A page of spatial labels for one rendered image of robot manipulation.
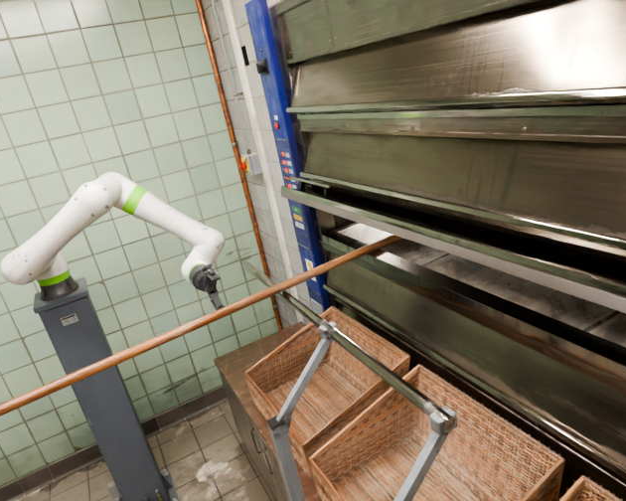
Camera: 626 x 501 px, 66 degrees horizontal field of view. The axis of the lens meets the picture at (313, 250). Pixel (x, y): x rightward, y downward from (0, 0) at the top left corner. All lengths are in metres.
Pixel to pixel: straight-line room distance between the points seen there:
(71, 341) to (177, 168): 1.09
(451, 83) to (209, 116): 1.81
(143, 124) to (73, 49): 0.46
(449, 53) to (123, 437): 2.07
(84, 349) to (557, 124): 1.92
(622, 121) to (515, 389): 0.74
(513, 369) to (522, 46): 0.80
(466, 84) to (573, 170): 0.30
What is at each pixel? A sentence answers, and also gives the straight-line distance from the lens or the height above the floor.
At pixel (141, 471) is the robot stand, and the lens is 2.62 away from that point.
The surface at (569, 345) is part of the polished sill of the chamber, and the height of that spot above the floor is 1.17.
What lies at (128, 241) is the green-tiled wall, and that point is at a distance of 2.79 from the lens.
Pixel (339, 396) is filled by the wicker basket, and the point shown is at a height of 0.59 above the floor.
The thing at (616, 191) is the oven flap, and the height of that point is 1.54.
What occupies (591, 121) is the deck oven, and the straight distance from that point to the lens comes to 1.03.
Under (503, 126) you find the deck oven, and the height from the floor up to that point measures 1.66.
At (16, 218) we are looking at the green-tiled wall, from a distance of 2.76.
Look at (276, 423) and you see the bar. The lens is 1.44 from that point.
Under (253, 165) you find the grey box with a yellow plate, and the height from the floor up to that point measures 1.46.
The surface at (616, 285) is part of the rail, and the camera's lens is 0.91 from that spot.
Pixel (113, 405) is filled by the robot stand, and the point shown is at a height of 0.65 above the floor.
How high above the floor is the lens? 1.85
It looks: 20 degrees down
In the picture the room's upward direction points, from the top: 12 degrees counter-clockwise
